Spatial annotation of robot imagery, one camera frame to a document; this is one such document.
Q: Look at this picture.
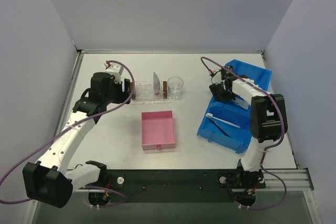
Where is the white toothbrush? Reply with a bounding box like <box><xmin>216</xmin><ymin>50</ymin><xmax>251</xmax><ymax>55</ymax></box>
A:
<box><xmin>205</xmin><ymin>113</ymin><xmax>240</xmax><ymax>129</ymax></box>

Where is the black-capped toothpaste tube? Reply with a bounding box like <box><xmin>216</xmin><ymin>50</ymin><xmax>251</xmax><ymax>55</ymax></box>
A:
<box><xmin>233</xmin><ymin>98</ymin><xmax>250</xmax><ymax>110</ymax></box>

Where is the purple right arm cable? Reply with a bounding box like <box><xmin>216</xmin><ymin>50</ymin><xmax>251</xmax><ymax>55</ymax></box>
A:
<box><xmin>201</xmin><ymin>56</ymin><xmax>287</xmax><ymax>210</ymax></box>

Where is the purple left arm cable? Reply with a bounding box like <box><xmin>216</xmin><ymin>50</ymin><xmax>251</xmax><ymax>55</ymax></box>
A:
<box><xmin>0</xmin><ymin>60</ymin><xmax>136</xmax><ymax>206</ymax></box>

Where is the clear textured glass tray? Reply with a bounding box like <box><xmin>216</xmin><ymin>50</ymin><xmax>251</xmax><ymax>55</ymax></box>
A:
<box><xmin>130</xmin><ymin>81</ymin><xmax>177</xmax><ymax>105</ymax></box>

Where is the blue plastic bin organizer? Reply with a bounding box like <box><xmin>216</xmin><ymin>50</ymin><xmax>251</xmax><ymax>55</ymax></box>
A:
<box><xmin>197</xmin><ymin>59</ymin><xmax>272</xmax><ymax>154</ymax></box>

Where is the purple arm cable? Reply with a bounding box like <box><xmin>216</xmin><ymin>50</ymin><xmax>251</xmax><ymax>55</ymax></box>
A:
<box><xmin>201</xmin><ymin>56</ymin><xmax>287</xmax><ymax>210</ymax></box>
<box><xmin>0</xmin><ymin>60</ymin><xmax>136</xmax><ymax>206</ymax></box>

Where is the brown wooden holder block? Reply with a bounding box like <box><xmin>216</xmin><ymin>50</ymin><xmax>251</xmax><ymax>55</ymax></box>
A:
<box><xmin>163</xmin><ymin>81</ymin><xmax>168</xmax><ymax>99</ymax></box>
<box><xmin>131</xmin><ymin>82</ymin><xmax>137</xmax><ymax>100</ymax></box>

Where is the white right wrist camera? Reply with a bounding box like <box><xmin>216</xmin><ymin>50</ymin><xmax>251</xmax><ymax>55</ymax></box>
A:
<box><xmin>209</xmin><ymin>69</ymin><xmax>224</xmax><ymax>84</ymax></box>

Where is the aluminium frame rail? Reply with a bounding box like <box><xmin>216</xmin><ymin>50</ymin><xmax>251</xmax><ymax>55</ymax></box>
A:
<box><xmin>31</xmin><ymin>167</ymin><xmax>314</xmax><ymax>193</ymax></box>

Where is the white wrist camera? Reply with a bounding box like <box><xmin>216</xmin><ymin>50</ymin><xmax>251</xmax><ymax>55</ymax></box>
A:
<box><xmin>104</xmin><ymin>61</ymin><xmax>124</xmax><ymax>83</ymax></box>
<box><xmin>209</xmin><ymin>69</ymin><xmax>224</xmax><ymax>84</ymax></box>

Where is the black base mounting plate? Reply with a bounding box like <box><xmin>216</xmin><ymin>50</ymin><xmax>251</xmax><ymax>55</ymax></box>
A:
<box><xmin>88</xmin><ymin>169</ymin><xmax>266</xmax><ymax>205</ymax></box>

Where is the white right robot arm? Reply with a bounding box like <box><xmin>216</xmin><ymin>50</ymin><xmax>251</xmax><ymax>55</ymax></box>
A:
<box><xmin>209</xmin><ymin>66</ymin><xmax>288</xmax><ymax>173</ymax></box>

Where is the pink plastic drawer box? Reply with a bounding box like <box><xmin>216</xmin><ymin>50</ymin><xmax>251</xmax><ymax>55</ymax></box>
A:
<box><xmin>141</xmin><ymin>111</ymin><xmax>176</xmax><ymax>151</ymax></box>

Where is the red-capped toothpaste tube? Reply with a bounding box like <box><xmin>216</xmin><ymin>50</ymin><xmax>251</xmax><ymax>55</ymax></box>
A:
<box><xmin>153</xmin><ymin>72</ymin><xmax>161</xmax><ymax>95</ymax></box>

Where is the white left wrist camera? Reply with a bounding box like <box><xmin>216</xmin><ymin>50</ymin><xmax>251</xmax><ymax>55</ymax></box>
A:
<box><xmin>104</xmin><ymin>61</ymin><xmax>124</xmax><ymax>83</ymax></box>

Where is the black toothbrush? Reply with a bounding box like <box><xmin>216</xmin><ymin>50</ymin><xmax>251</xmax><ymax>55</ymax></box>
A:
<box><xmin>210</xmin><ymin>119</ymin><xmax>230</xmax><ymax>137</ymax></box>

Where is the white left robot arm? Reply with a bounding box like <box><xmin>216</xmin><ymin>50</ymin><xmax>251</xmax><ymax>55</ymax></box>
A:
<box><xmin>23</xmin><ymin>72</ymin><xmax>134</xmax><ymax>208</ymax></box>

